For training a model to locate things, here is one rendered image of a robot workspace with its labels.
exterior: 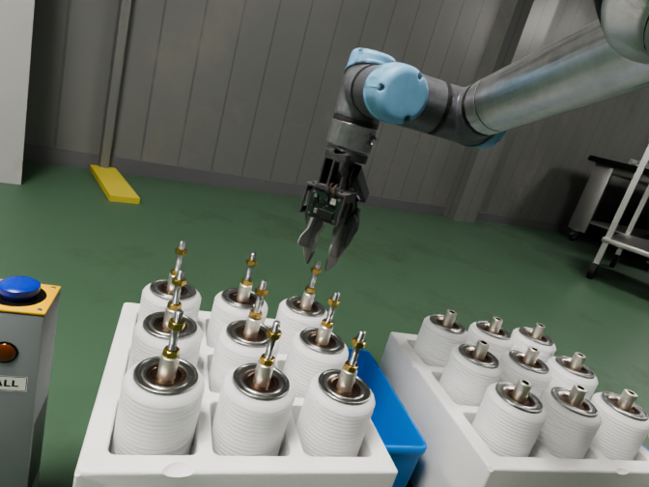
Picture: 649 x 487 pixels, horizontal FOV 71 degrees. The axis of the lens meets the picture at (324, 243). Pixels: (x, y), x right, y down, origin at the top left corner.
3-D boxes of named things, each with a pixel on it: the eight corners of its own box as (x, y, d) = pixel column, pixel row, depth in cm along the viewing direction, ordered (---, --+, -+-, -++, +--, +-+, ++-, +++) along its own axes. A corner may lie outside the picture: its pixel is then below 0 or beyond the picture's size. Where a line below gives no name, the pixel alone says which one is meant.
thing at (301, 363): (257, 419, 79) (282, 329, 74) (300, 408, 85) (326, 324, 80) (286, 459, 72) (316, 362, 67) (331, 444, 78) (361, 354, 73)
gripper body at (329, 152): (296, 214, 74) (315, 143, 71) (316, 210, 82) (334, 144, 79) (337, 231, 72) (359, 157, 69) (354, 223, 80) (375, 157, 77)
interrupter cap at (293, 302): (328, 321, 82) (329, 317, 82) (288, 315, 80) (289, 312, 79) (320, 301, 89) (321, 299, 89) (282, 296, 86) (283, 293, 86)
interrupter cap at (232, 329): (250, 319, 75) (251, 315, 74) (284, 341, 71) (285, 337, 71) (214, 329, 68) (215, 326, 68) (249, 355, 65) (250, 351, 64)
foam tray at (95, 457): (360, 569, 65) (399, 472, 60) (56, 594, 52) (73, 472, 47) (301, 394, 101) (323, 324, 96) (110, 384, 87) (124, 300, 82)
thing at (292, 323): (310, 406, 86) (335, 323, 81) (260, 403, 83) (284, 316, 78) (300, 376, 95) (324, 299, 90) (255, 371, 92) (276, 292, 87)
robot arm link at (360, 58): (361, 43, 65) (345, 46, 73) (340, 120, 68) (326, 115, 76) (409, 60, 67) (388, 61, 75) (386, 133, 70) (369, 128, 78)
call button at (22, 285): (33, 309, 50) (35, 293, 50) (-10, 304, 49) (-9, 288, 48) (43, 293, 54) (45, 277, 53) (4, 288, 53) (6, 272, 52)
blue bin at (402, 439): (408, 503, 80) (431, 448, 76) (351, 504, 76) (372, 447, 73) (353, 393, 107) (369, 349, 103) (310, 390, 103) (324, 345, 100)
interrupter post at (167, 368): (159, 369, 56) (164, 347, 55) (179, 375, 56) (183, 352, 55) (152, 381, 54) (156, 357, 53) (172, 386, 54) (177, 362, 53)
